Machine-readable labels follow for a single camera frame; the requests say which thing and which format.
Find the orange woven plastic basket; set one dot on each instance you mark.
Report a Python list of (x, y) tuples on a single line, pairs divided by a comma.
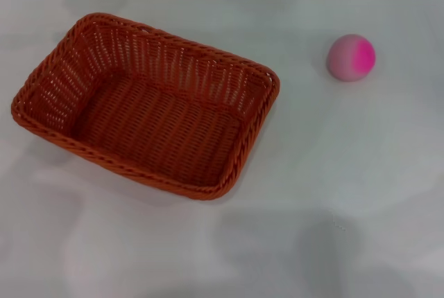
[(156, 131)]

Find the pink foam ball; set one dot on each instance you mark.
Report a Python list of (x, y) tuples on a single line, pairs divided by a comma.
[(352, 57)]

